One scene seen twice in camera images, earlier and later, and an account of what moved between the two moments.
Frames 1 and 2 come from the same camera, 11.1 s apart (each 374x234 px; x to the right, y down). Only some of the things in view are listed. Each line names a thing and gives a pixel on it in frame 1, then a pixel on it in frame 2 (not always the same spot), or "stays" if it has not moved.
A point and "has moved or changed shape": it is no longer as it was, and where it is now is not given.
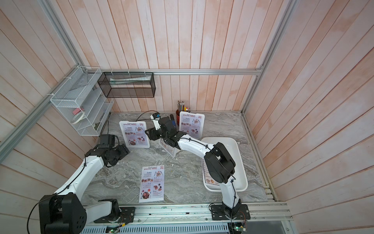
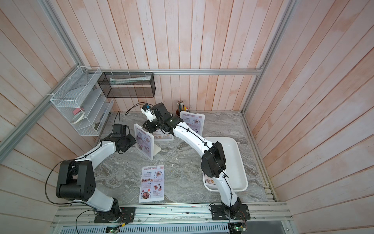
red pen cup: [181, 107] stays
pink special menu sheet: [152, 184] stays
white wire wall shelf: [83, 103] stays
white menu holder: [172, 151] has moved or changed shape
